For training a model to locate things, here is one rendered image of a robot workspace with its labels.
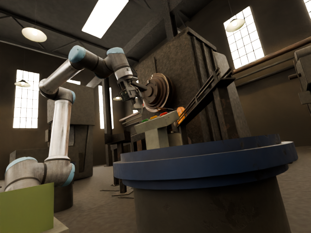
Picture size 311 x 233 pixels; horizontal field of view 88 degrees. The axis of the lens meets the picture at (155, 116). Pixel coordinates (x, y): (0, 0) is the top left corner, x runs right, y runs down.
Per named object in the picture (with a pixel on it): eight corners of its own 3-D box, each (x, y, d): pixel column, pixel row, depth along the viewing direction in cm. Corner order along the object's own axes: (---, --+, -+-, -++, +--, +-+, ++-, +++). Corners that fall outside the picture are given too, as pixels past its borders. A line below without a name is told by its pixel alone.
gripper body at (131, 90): (122, 103, 88) (114, 82, 88) (134, 100, 94) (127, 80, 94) (130, 98, 83) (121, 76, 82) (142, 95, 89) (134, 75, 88)
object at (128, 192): (115, 191, 200) (111, 134, 216) (135, 190, 195) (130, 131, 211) (107, 196, 181) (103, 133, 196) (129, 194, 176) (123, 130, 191)
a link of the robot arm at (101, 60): (90, 61, 95) (102, 51, 88) (106, 70, 103) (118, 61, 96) (88, 75, 92) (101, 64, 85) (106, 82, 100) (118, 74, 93)
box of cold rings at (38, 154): (65, 181, 382) (65, 147, 398) (79, 182, 327) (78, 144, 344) (6, 193, 307) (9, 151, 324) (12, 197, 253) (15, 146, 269)
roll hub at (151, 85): (146, 106, 196) (143, 85, 202) (161, 99, 177) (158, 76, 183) (142, 106, 193) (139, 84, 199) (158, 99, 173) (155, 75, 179)
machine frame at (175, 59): (177, 175, 262) (163, 77, 300) (249, 177, 187) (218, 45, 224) (142, 186, 213) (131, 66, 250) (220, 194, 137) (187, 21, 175)
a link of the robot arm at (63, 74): (34, 82, 121) (77, 38, 80) (53, 88, 130) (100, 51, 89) (31, 96, 117) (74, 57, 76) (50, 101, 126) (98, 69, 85)
